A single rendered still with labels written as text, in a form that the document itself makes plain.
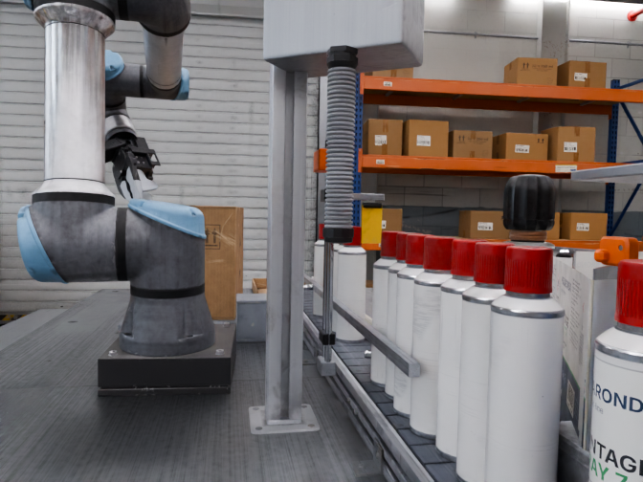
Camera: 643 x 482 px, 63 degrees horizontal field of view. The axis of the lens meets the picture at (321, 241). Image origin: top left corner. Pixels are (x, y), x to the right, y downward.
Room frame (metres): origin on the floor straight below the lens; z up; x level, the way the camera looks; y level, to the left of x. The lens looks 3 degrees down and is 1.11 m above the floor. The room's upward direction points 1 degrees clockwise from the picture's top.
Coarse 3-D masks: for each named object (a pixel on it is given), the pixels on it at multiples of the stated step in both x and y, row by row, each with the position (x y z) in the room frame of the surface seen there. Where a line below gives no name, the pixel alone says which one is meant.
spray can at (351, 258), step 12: (360, 228) 0.92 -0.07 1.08; (360, 240) 0.92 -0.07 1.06; (348, 252) 0.90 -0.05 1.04; (360, 252) 0.90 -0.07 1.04; (348, 264) 0.90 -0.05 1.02; (360, 264) 0.90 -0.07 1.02; (348, 276) 0.90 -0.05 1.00; (360, 276) 0.91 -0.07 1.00; (348, 288) 0.90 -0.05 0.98; (360, 288) 0.91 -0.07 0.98; (348, 300) 0.90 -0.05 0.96; (360, 300) 0.91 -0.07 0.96; (360, 312) 0.91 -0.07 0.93; (348, 324) 0.90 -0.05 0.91; (336, 336) 0.92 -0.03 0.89; (348, 336) 0.90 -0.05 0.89; (360, 336) 0.91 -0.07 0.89
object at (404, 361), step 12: (336, 300) 0.86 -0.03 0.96; (348, 312) 0.76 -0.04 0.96; (360, 324) 0.69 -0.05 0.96; (372, 336) 0.63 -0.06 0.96; (384, 336) 0.61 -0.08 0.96; (384, 348) 0.58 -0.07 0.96; (396, 348) 0.56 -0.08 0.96; (396, 360) 0.54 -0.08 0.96; (408, 360) 0.51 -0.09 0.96; (408, 372) 0.50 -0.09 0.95
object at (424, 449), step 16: (304, 304) 1.28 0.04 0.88; (320, 320) 1.09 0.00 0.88; (336, 352) 0.85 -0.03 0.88; (352, 352) 0.84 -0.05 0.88; (352, 368) 0.75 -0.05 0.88; (368, 368) 0.75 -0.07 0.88; (368, 384) 0.68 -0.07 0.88; (384, 400) 0.63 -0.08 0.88; (400, 416) 0.57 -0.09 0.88; (400, 432) 0.53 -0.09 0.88; (416, 448) 0.50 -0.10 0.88; (432, 448) 0.50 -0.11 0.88; (432, 464) 0.46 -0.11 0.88; (448, 464) 0.46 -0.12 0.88; (448, 480) 0.43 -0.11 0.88
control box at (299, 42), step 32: (288, 0) 0.61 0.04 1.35; (320, 0) 0.59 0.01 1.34; (352, 0) 0.57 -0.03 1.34; (384, 0) 0.56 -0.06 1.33; (416, 0) 0.60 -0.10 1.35; (288, 32) 0.61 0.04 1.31; (320, 32) 0.59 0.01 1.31; (352, 32) 0.57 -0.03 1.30; (384, 32) 0.56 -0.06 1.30; (416, 32) 0.60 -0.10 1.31; (288, 64) 0.63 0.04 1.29; (320, 64) 0.63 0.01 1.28; (384, 64) 0.63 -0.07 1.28; (416, 64) 0.62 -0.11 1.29
